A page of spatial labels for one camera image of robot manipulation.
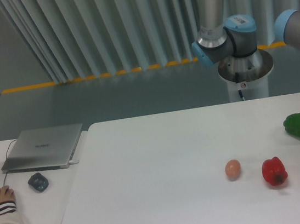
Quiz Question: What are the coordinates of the person's hand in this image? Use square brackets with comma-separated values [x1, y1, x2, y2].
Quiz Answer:
[0, 186, 16, 203]

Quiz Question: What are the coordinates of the red bell pepper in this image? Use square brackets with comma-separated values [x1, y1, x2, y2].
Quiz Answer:
[262, 156, 288, 186]

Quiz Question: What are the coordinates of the brown egg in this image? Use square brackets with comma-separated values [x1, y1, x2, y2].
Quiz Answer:
[225, 159, 241, 179]

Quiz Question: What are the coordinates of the silver closed laptop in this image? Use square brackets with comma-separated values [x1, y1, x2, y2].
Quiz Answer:
[2, 123, 82, 173]

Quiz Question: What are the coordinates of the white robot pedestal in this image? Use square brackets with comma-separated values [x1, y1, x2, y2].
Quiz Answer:
[218, 49, 274, 102]

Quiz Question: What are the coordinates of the folded grey partition screen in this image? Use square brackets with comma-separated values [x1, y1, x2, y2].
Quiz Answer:
[0, 0, 300, 84]

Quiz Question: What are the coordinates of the black pedestal cable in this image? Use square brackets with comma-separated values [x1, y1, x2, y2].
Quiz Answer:
[234, 71, 246, 102]

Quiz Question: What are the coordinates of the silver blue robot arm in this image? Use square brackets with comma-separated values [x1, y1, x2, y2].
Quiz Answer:
[191, 0, 300, 102]

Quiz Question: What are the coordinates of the dark grey small tray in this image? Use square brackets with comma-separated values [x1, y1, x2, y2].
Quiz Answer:
[27, 173, 49, 193]

